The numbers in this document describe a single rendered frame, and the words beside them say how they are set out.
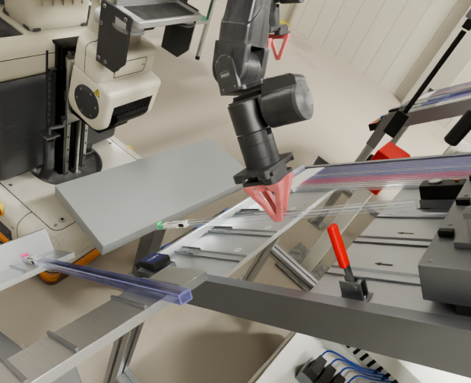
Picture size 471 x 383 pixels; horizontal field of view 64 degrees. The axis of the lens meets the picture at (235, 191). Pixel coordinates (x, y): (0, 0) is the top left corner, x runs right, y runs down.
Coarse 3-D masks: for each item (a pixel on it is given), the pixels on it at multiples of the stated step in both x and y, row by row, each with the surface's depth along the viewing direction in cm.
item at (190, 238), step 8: (296, 168) 123; (304, 168) 125; (248, 200) 103; (232, 208) 98; (240, 208) 101; (224, 216) 96; (192, 232) 88; (200, 232) 90; (176, 240) 86; (184, 240) 86; (192, 240) 88; (168, 248) 83; (176, 248) 84
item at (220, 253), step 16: (304, 192) 103; (320, 192) 99; (256, 208) 98; (288, 208) 94; (224, 224) 95; (240, 224) 91; (256, 224) 89; (272, 224) 86; (288, 224) 84; (208, 240) 87; (224, 240) 84; (240, 240) 82; (256, 240) 79; (272, 240) 79; (176, 256) 82; (192, 256) 80; (208, 256) 78; (224, 256) 76; (240, 256) 74; (208, 272) 71; (224, 272) 69
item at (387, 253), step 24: (408, 192) 83; (384, 216) 74; (408, 216) 72; (432, 216) 69; (360, 240) 67; (384, 240) 65; (408, 240) 63; (336, 264) 61; (360, 264) 59; (384, 264) 57; (408, 264) 56; (312, 288) 56; (336, 288) 55; (384, 288) 52; (408, 288) 50; (432, 312) 45; (456, 312) 44
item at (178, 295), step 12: (36, 264) 65; (48, 264) 60; (60, 264) 57; (72, 264) 55; (84, 276) 50; (96, 276) 47; (108, 276) 46; (120, 276) 44; (120, 288) 43; (132, 288) 41; (144, 288) 39; (156, 288) 38; (168, 288) 37; (180, 288) 36; (168, 300) 36; (180, 300) 35
